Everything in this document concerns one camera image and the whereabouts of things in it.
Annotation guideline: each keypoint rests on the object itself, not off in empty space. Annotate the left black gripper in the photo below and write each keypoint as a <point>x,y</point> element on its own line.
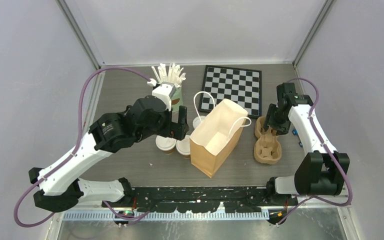
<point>174,129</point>

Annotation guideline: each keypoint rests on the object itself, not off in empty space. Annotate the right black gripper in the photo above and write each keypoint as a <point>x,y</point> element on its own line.
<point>282,128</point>

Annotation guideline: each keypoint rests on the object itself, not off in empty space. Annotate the stack of white lids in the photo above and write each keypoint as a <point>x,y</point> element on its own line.
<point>198,120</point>

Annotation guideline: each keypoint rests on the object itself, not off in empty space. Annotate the brown paper cup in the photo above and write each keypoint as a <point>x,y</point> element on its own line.
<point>187,156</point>
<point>168,152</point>

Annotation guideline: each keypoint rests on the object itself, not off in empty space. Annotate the stack of pulp cup carriers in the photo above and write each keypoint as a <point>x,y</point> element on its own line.
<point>267,149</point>

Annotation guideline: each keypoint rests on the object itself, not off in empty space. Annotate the brown paper bag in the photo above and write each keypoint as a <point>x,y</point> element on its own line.
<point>216,136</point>

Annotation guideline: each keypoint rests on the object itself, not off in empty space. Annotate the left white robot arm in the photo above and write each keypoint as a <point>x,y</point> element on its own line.
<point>60,184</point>

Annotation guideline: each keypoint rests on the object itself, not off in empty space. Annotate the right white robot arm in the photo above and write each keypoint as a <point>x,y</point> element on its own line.
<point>323,170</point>

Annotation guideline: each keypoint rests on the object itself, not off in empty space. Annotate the black white chessboard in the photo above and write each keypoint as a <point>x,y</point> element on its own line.
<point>242,86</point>

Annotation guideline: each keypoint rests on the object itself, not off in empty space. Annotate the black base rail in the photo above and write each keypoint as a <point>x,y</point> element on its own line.
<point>234,199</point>

